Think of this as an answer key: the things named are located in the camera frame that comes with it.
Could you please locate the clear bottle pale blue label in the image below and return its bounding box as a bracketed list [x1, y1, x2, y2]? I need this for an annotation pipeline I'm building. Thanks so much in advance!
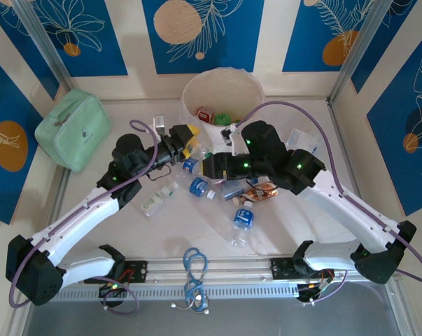
[219, 178, 253, 202]

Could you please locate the red orange label bottle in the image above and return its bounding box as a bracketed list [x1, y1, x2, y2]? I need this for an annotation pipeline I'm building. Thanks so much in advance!
[196, 107, 215, 123]

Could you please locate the small bottle green white label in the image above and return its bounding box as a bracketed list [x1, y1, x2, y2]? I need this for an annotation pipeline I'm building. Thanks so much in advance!
[140, 183, 178, 218]

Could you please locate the water bottle blue label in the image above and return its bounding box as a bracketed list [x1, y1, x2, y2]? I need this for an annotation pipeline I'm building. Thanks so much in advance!
[230, 206, 256, 248]

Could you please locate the white lined waste bin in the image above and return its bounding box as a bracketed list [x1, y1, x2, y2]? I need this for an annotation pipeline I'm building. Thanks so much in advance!
[178, 67, 267, 148]

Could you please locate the clear plastic bag blue print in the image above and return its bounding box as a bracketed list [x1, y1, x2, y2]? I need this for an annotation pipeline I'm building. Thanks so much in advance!
[286, 128, 320, 155]

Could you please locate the mint green zipped pouch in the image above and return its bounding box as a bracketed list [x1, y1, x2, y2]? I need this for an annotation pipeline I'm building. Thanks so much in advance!
[34, 89, 113, 172]

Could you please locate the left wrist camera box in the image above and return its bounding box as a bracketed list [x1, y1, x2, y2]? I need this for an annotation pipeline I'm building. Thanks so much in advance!
[151, 114, 168, 137]

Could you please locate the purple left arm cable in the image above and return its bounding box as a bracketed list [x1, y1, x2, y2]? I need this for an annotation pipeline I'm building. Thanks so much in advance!
[9, 120, 161, 314]

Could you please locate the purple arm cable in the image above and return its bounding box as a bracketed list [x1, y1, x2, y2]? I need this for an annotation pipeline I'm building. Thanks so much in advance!
[9, 120, 161, 314]
[237, 100, 422, 305]

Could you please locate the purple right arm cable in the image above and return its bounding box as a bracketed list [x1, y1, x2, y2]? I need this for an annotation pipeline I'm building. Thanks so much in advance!
[237, 100, 422, 305]

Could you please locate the aluminium mounting rail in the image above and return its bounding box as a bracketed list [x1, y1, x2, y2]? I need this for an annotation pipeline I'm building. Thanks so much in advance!
[16, 252, 402, 288]

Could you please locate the coiled blue cable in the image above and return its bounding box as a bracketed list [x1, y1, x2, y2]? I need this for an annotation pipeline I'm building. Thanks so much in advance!
[171, 247, 211, 314]

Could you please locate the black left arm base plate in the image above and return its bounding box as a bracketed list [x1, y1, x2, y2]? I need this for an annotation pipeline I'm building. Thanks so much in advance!
[83, 260, 148, 284]

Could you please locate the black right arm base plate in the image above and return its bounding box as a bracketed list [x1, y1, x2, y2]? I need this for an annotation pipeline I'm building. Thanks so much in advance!
[270, 257, 334, 280]

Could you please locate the grey slotted cable duct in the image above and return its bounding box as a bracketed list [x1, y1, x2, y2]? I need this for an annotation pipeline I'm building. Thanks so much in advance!
[31, 282, 300, 302]

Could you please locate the aluminium frame post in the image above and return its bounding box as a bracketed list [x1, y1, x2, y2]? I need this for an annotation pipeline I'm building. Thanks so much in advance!
[10, 0, 75, 94]
[328, 0, 397, 106]

